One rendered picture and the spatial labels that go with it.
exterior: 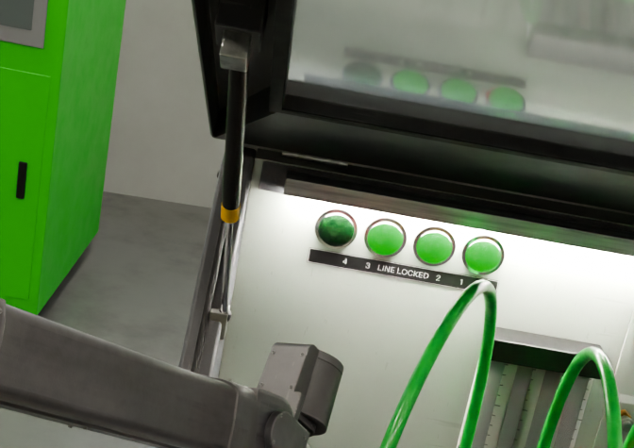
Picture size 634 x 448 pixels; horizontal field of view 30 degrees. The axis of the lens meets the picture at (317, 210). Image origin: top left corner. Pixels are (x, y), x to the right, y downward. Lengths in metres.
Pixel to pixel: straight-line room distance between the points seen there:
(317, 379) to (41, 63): 2.76
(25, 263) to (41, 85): 0.59
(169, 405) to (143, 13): 4.30
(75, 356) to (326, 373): 0.32
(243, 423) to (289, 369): 0.12
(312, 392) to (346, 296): 0.48
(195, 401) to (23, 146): 2.95
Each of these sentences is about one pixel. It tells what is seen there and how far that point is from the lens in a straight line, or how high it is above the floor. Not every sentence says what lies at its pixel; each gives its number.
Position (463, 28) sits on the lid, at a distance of 0.96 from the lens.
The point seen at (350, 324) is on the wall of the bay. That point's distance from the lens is 1.47.
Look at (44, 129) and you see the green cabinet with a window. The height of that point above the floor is 0.72.
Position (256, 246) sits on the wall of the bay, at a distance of 1.44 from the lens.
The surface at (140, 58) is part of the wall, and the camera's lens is 5.11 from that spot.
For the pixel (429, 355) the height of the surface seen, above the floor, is 1.40.
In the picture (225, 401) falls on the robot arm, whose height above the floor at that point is 1.46.
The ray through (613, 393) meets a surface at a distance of 1.20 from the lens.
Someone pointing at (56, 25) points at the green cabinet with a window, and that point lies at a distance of 3.63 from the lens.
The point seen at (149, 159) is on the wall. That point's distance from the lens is 5.23.
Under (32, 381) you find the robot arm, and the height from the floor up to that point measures 1.53.
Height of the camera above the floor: 1.89
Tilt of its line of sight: 20 degrees down
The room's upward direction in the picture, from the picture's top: 11 degrees clockwise
